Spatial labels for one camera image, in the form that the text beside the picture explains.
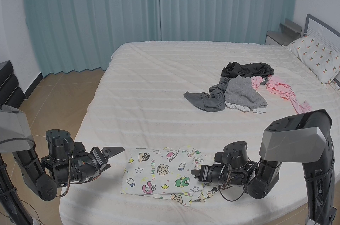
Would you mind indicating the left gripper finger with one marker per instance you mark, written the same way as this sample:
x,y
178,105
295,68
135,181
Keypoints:
x,y
113,151
105,168

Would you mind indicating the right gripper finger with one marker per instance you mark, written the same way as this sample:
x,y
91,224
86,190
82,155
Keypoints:
x,y
196,175

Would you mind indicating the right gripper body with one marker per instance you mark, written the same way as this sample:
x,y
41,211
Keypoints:
x,y
212,174

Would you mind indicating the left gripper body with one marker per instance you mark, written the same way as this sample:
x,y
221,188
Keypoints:
x,y
87,165

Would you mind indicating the white printed garment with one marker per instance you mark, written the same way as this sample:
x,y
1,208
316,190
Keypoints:
x,y
159,173

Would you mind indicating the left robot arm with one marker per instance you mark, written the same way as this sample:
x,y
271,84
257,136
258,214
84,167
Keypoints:
x,y
16,128

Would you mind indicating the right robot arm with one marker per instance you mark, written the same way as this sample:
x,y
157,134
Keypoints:
x,y
292,136

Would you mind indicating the pile of clothes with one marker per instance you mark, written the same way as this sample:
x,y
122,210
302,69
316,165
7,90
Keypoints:
x,y
239,91

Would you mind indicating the bed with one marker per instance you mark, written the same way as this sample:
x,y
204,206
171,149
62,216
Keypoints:
x,y
159,99

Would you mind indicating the pink garment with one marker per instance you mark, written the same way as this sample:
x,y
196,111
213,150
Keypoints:
x,y
281,88

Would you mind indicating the black chest of drawers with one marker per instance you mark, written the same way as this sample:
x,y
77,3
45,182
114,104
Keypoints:
x,y
9,85

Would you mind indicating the grey bedside table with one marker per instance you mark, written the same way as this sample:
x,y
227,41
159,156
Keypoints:
x,y
279,36

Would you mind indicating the white printed pillow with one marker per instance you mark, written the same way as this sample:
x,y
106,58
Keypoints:
x,y
316,56

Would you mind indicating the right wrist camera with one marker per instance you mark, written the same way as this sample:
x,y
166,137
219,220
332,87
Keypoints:
x,y
218,157

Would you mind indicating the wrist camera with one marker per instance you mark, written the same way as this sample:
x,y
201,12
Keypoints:
x,y
218,157
79,148

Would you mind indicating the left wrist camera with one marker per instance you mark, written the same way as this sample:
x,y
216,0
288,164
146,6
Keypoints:
x,y
79,148

